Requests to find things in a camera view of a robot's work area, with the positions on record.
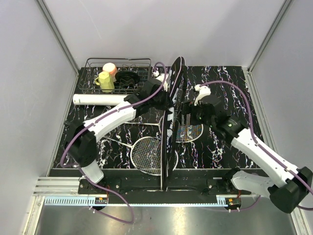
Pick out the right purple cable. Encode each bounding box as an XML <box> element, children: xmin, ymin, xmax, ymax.
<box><xmin>194</xmin><ymin>81</ymin><xmax>313</xmax><ymax>212</ymax></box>

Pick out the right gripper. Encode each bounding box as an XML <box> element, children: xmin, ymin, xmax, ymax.
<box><xmin>175</xmin><ymin>100</ymin><xmax>215</xmax><ymax>128</ymax></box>

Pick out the black bowl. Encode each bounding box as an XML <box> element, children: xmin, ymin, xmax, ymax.
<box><xmin>115</xmin><ymin>71</ymin><xmax>140</xmax><ymax>88</ymax></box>

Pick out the yellow-green mug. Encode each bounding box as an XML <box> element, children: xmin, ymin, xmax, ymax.
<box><xmin>94</xmin><ymin>71</ymin><xmax>114</xmax><ymax>93</ymax></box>

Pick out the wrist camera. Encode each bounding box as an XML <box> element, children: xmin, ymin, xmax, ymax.
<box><xmin>153</xmin><ymin>71</ymin><xmax>172</xmax><ymax>91</ymax></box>
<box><xmin>194</xmin><ymin>84</ymin><xmax>211</xmax><ymax>106</ymax></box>

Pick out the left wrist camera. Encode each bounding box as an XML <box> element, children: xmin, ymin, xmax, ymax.
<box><xmin>153</xmin><ymin>71</ymin><xmax>172</xmax><ymax>91</ymax></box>

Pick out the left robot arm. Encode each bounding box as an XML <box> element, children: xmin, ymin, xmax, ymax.
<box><xmin>61</xmin><ymin>74</ymin><xmax>170</xmax><ymax>194</ymax></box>

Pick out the badminton racket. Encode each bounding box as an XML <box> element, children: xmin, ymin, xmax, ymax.
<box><xmin>104</xmin><ymin>136</ymin><xmax>179</xmax><ymax>176</ymax></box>
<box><xmin>124</xmin><ymin>118</ymin><xmax>203</xmax><ymax>143</ymax></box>

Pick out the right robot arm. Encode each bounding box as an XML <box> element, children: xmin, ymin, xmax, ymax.
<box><xmin>181</xmin><ymin>95</ymin><xmax>313</xmax><ymax>213</ymax></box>

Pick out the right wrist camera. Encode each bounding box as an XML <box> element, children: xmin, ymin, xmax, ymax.
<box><xmin>194</xmin><ymin>84</ymin><xmax>211</xmax><ymax>106</ymax></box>

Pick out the white shuttlecock tube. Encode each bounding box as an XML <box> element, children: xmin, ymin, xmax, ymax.
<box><xmin>72</xmin><ymin>94</ymin><xmax>127</xmax><ymax>106</ymax></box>

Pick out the wire dish rack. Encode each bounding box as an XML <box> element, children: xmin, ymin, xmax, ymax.
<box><xmin>77</xmin><ymin>58</ymin><xmax>152</xmax><ymax>94</ymax></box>

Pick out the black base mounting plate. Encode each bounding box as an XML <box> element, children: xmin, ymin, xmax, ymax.
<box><xmin>78</xmin><ymin>169</ymin><xmax>248</xmax><ymax>205</ymax></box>

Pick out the pink cup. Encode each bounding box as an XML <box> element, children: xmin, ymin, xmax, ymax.
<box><xmin>102</xmin><ymin>63</ymin><xmax>117</xmax><ymax>82</ymax></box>

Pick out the black racket bag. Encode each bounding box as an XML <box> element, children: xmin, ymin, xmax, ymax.
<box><xmin>161</xmin><ymin>56</ymin><xmax>185</xmax><ymax>191</ymax></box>

